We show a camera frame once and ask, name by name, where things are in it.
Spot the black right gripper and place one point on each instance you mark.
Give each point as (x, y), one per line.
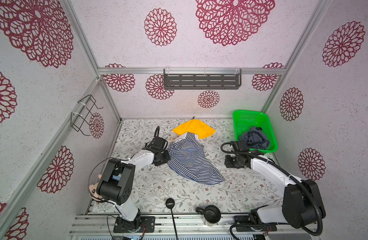
(227, 163)

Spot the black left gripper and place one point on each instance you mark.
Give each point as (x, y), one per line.
(167, 157)

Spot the blue white striped tank top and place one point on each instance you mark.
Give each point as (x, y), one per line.
(188, 159)

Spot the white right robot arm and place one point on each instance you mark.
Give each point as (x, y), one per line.
(302, 206)

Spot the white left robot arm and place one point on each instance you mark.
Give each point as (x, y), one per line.
(115, 184)

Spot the grey tank top in basket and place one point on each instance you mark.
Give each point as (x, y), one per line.
(255, 138)

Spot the green plastic basket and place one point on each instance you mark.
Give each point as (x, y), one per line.
(243, 120)

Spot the yellow bucket hat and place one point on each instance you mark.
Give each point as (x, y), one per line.
(194, 128)

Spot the black ladle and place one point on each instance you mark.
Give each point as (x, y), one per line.
(170, 203)

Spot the plush doll toy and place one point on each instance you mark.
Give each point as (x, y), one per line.
(93, 190)

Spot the grey wall shelf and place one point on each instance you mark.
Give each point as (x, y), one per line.
(201, 81)

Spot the black wire wall rack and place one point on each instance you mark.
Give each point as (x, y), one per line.
(93, 120)

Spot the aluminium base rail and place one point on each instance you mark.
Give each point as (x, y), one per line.
(188, 227)

